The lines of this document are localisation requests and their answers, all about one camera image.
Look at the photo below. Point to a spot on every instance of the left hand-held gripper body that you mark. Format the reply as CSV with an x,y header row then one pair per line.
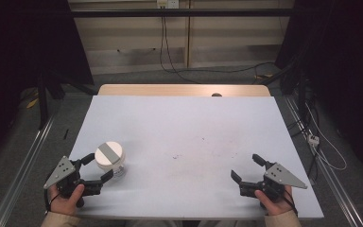
x,y
63,170

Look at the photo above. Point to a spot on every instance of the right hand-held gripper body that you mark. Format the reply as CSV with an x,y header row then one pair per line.
x,y
282,176

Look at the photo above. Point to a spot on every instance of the white round jar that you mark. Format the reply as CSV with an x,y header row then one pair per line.
x,y
115,164

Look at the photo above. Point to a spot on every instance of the grey tape strip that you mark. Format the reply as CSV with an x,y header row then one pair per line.
x,y
109,151

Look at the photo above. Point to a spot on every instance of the person's right hand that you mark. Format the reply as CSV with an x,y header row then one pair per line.
x,y
279,206

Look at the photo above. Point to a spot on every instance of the person's left hand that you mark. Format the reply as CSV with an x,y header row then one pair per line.
x,y
64,205

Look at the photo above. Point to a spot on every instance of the small black floor item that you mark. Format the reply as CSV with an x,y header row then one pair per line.
x,y
65,134

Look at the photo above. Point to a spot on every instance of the white table sheet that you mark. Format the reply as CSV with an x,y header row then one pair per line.
x,y
186,126

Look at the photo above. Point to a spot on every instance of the black metal stand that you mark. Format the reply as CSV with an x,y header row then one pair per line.
x,y
43,101

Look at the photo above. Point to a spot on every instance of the yellow floor tape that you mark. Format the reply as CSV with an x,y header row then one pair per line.
x,y
32,103

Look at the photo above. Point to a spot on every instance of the small dark round object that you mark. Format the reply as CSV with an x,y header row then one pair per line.
x,y
216,94

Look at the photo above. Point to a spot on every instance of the black curtain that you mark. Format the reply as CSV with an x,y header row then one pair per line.
x,y
28,41
340,63

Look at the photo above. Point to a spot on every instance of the black horizontal bar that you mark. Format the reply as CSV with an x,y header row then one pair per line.
x,y
182,13

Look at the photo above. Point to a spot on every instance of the aluminium floor rail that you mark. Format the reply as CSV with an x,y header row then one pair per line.
x,y
334,179
22,170

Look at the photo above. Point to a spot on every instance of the white wall socket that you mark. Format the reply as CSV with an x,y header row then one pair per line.
x,y
168,3

